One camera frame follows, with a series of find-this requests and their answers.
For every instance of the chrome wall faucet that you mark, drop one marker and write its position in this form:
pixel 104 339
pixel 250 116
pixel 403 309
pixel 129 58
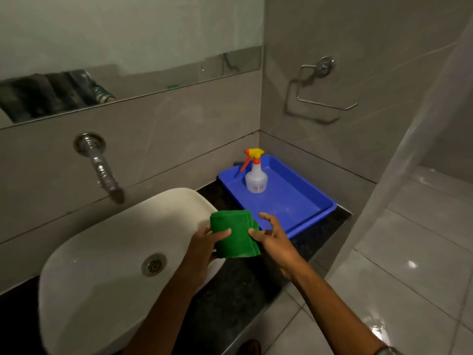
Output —
pixel 98 164

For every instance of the person's right hand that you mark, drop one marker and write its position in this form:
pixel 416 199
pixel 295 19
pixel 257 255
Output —
pixel 279 243

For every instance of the chrome sink drain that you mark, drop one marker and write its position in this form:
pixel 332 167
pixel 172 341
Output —
pixel 153 264

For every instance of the person's left forearm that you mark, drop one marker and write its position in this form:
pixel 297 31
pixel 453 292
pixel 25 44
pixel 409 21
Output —
pixel 162 314

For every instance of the person's right forearm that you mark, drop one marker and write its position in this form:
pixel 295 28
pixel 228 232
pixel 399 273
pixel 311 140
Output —
pixel 332 310

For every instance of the glass shower partition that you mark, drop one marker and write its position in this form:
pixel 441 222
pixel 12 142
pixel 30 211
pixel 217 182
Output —
pixel 402 144

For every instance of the blue plastic tray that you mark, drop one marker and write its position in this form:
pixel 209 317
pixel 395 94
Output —
pixel 284 199

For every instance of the person's left hand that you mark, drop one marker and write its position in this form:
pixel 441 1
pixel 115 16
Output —
pixel 199 251

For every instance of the person's left thumb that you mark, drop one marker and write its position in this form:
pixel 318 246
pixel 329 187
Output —
pixel 221 234

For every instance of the green cloth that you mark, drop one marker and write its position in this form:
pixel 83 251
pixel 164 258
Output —
pixel 236 232

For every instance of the person's right thumb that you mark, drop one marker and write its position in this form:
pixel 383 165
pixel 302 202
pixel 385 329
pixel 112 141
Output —
pixel 258 234

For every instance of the white ceramic sink basin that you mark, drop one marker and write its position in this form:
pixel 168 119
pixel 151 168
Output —
pixel 111 273

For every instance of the wall mirror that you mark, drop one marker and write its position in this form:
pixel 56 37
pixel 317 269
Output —
pixel 122 44

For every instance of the clear spray bottle red trigger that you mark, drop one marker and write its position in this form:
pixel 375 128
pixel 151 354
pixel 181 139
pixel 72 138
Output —
pixel 255 175

